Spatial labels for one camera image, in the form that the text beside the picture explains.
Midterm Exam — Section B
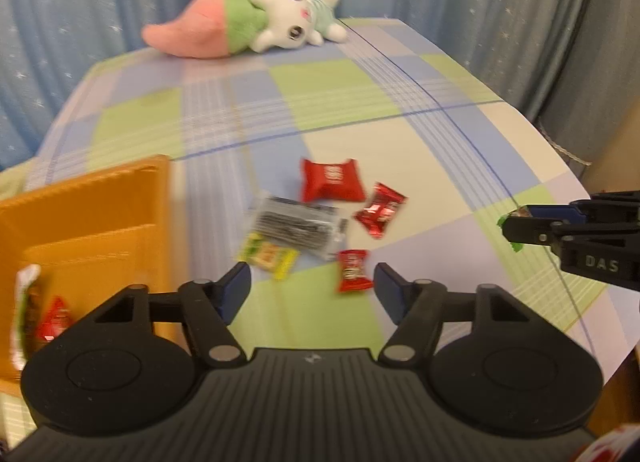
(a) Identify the black clear snack packet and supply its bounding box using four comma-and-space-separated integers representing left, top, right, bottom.
247, 195, 348, 263

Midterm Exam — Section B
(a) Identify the dark red glossy candy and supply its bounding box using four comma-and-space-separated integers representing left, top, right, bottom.
352, 182, 408, 240

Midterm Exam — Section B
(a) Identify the small red candy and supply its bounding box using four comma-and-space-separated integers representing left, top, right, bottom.
336, 248, 374, 294

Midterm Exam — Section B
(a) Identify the red pillow snack packet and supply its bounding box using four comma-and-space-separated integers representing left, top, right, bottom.
299, 158, 367, 204

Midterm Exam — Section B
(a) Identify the grey lace-trimmed cover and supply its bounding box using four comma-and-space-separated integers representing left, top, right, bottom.
535, 0, 640, 168

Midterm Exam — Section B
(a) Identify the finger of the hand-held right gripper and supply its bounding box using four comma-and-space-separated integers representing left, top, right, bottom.
501, 214, 571, 249
524, 191, 640, 224

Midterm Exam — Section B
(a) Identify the red triangular snack packet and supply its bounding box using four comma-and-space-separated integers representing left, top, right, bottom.
35, 296, 76, 343

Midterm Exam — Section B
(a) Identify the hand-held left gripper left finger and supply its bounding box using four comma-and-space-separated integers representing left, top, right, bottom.
81, 262, 252, 368

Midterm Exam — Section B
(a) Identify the green yellow candy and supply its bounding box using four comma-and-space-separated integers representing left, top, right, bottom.
236, 233, 300, 279

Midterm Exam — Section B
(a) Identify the pastel checked tablecloth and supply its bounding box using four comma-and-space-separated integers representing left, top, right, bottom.
0, 17, 640, 445

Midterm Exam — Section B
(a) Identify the red patterned clothing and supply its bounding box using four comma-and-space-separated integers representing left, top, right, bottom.
575, 424, 640, 462

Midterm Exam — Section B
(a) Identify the rabbit and carrot plush toy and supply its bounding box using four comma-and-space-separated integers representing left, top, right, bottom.
141, 0, 348, 60

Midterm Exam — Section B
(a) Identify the orange plastic tray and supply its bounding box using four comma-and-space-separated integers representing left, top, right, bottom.
0, 154, 189, 383

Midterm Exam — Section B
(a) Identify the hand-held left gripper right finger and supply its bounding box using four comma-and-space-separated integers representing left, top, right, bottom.
374, 262, 546, 368

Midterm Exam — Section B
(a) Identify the silver snack pouch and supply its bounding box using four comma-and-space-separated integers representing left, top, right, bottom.
9, 264, 43, 368

